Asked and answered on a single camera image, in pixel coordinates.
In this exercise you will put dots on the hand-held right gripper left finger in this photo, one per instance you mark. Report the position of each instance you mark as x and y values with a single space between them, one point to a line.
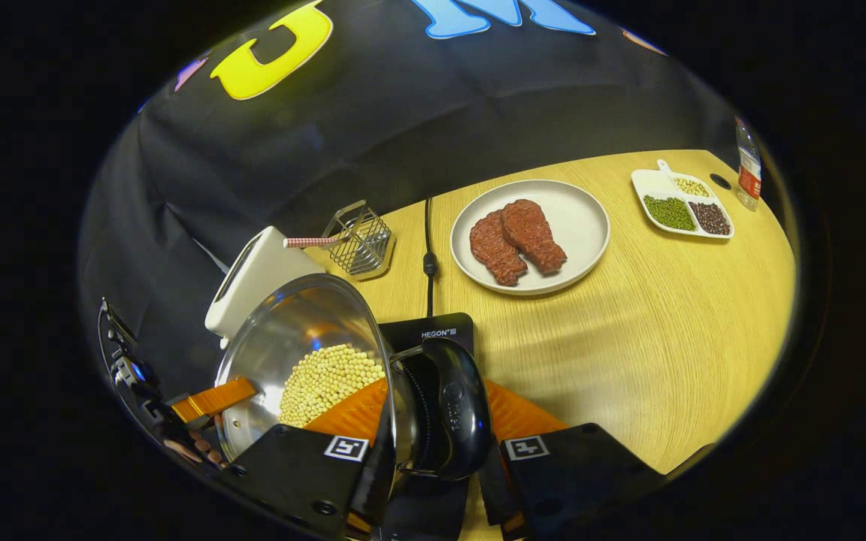
290 473

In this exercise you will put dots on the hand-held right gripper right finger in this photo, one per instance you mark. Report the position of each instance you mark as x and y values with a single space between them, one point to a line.
576 473

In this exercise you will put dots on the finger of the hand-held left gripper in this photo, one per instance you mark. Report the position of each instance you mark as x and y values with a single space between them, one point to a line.
215 400

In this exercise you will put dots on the black induction cooktop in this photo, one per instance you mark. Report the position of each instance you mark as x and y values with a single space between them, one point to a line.
403 334

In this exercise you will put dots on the large pile of soybeans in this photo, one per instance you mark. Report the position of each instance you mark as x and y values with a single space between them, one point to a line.
328 383

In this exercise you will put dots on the white toaster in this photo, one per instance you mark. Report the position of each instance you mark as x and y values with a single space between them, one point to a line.
260 270

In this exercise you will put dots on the red white striped straw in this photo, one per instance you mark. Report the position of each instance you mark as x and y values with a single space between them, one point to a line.
313 242

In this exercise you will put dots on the brown steak piece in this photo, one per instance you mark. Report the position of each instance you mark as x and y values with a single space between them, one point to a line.
495 252
532 233

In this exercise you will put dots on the white round plate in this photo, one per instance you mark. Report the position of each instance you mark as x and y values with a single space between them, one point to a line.
576 218

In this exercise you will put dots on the pile of green mung beans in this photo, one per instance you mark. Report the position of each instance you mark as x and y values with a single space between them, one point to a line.
670 213

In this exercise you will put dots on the pile of dark red beans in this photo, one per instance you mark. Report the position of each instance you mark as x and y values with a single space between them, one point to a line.
710 218

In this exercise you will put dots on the white divided dish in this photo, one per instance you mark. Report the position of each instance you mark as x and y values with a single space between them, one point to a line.
647 184

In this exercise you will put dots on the small heap of soybeans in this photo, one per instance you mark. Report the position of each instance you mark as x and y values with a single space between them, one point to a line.
691 186

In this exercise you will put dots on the black backdrop cloth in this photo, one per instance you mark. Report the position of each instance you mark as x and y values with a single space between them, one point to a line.
403 113

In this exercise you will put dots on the clear plastic water bottle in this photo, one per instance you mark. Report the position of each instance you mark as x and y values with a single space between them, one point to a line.
749 173

